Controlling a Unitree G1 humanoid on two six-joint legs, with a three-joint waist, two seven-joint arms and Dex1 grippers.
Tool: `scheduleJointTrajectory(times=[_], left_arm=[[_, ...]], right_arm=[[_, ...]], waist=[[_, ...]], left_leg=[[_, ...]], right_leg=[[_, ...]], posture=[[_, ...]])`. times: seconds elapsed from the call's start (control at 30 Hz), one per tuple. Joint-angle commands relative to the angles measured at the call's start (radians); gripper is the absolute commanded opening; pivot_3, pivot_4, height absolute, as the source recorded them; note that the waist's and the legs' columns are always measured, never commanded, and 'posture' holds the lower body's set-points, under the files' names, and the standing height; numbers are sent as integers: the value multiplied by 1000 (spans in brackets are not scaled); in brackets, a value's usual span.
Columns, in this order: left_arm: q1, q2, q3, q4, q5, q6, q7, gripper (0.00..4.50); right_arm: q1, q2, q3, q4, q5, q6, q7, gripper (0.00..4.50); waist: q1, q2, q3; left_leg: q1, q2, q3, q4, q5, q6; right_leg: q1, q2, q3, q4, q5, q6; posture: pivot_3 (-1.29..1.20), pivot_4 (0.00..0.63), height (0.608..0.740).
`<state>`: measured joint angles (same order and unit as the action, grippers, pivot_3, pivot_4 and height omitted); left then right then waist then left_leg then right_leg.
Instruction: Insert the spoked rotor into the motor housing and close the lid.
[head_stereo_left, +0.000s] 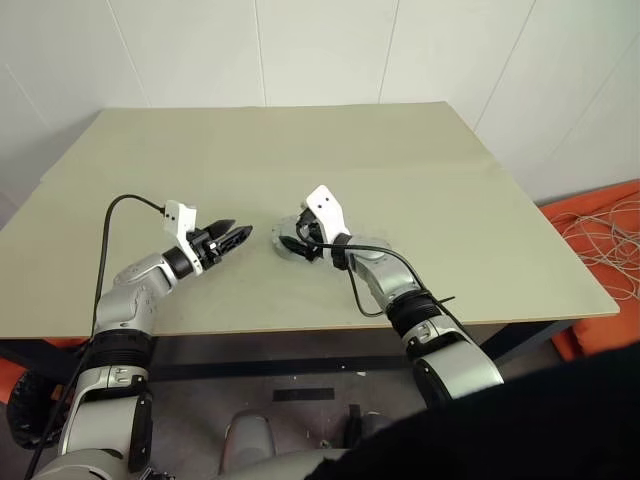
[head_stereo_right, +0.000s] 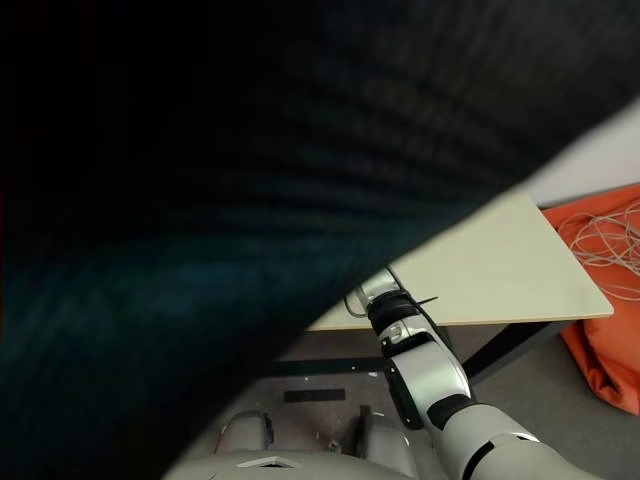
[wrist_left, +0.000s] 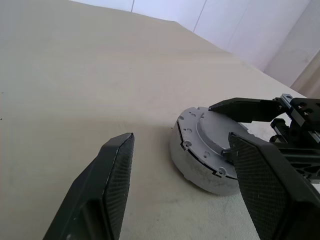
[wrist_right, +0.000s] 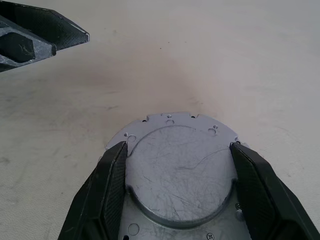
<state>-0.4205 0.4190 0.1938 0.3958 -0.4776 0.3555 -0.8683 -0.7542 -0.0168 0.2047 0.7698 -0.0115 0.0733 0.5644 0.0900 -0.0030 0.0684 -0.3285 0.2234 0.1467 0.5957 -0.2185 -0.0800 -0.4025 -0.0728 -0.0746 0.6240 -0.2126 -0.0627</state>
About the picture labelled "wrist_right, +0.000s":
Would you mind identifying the round grey motor housing lid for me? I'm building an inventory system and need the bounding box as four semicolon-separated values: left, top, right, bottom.
106;111;253;240

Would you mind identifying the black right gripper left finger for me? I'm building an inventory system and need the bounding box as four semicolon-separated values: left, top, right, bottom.
57;140;129;240

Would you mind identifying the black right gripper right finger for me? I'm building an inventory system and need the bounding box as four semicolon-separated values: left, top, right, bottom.
228;141;317;240

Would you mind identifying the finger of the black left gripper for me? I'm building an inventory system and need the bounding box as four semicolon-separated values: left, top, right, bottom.
0;14;57;74
0;0;91;52

